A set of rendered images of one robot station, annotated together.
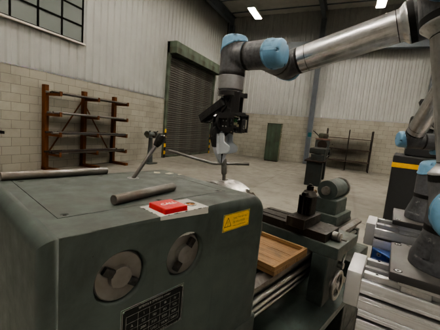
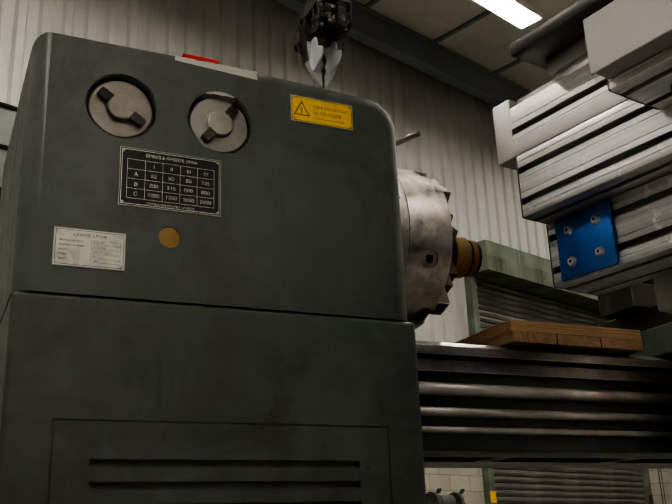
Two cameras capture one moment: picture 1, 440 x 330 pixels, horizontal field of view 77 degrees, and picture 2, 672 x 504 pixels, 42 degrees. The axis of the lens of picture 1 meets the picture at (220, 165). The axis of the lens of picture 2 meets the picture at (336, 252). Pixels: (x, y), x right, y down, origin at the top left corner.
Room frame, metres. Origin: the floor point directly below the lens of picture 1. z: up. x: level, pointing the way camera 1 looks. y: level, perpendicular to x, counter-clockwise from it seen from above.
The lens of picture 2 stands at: (-0.47, -0.57, 0.53)
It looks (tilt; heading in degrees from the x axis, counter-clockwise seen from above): 19 degrees up; 23
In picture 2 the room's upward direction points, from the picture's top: 2 degrees counter-clockwise
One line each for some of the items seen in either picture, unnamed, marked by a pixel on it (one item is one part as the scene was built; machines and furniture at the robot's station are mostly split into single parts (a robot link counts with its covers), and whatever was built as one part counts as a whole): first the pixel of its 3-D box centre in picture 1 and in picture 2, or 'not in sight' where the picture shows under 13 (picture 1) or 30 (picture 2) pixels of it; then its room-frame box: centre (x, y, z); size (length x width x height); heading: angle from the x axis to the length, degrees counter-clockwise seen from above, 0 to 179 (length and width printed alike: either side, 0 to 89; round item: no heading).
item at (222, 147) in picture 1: (222, 148); (318, 58); (0.82, 0.00, 1.38); 0.06 x 0.03 x 0.09; 48
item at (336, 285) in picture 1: (330, 272); not in sight; (1.39, -0.64, 0.73); 0.27 x 0.12 x 0.27; 138
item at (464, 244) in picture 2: not in sight; (453, 256); (1.17, -0.13, 1.08); 0.09 x 0.09 x 0.09; 48
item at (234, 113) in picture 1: (230, 112); (324, 9); (0.83, -0.02, 1.48); 0.09 x 0.08 x 0.12; 48
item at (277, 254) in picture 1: (258, 247); (520, 355); (1.28, -0.22, 0.89); 0.36 x 0.30 x 0.04; 48
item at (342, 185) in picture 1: (332, 198); not in sight; (1.96, -0.83, 1.01); 0.30 x 0.20 x 0.29; 138
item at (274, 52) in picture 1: (267, 56); not in sight; (0.78, -0.10, 1.64); 0.11 x 0.11 x 0.08; 54
